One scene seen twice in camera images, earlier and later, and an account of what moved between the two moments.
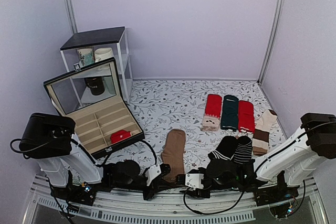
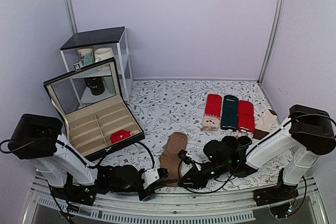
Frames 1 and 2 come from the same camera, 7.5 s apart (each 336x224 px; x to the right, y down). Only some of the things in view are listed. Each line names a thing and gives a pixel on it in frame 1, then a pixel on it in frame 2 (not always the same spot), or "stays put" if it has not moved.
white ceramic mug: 102,54 stays put
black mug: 96,84 stays put
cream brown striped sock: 260,139 stays put
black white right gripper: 196,193 -> 195,177
